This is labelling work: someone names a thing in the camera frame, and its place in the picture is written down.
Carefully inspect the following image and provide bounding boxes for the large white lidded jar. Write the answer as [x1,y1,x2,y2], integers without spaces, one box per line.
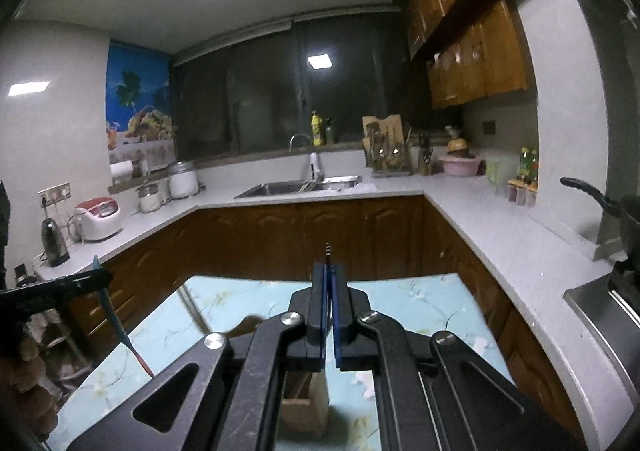
[167,161,201,199]

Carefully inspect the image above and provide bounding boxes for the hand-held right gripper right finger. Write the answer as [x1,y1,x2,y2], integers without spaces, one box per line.
[330,263,586,451]

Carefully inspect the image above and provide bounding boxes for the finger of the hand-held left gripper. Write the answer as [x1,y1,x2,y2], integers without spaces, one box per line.
[0,269,114,320]

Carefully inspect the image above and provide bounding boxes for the wooden base cabinets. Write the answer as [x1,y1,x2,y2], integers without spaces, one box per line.
[65,195,601,432]

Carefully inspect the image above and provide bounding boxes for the white and red rice cooker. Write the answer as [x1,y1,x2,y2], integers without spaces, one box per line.
[74,198,123,243]

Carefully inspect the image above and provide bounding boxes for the tropical fruit wall poster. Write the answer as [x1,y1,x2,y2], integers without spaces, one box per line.
[106,42,178,164]

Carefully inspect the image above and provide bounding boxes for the clear green pitcher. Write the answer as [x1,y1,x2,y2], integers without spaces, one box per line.
[485,158,516,194]

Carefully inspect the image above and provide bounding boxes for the wooden countertop utensil rack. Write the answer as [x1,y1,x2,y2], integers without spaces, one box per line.
[362,115,412,176]

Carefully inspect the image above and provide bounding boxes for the white countertop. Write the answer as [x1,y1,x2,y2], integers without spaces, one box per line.
[35,166,640,432]

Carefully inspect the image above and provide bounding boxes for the blue red-dotted kid's fork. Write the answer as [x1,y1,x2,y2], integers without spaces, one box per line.
[92,255,155,378]

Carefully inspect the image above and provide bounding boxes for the black wok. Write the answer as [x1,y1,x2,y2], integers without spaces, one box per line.
[560,176,640,257]

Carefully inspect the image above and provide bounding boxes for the person's left hand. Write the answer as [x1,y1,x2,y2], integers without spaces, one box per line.
[0,337,58,439]

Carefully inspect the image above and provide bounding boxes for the short wooden wall cabinets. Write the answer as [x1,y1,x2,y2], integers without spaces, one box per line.
[427,0,531,109]

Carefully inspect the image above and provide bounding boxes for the wooden utensil holder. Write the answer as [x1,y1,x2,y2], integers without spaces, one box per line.
[227,313,332,437]

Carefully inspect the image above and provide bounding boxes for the steel kitchen sink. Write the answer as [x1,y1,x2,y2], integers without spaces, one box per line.
[234,176,362,199]

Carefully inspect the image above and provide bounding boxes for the pink basin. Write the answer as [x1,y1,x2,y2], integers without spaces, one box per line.
[437,156,485,178]

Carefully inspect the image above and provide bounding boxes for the seasoning bottles group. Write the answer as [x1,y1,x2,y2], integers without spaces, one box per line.
[507,178,538,206]

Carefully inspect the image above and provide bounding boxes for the red-patterned wooden chopstick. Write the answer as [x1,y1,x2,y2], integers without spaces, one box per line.
[324,241,333,337]

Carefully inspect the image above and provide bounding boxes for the blue floral tablecloth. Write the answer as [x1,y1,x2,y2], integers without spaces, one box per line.
[47,272,516,451]

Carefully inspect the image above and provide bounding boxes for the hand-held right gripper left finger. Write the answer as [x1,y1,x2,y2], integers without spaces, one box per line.
[65,261,329,451]

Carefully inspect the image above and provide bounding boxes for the wall socket strip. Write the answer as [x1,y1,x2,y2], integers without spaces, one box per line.
[39,182,72,209]

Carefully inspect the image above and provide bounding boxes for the dark kitchen window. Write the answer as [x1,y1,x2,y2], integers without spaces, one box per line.
[172,13,431,164]

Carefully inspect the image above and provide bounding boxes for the small white lidded jar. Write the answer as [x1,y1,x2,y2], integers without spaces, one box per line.
[137,181,163,212]

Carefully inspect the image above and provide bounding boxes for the knife block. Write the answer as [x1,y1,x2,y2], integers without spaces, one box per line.
[417,133,435,176]

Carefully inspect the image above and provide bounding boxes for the gas stove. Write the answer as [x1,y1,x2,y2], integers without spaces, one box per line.
[564,271,640,372]

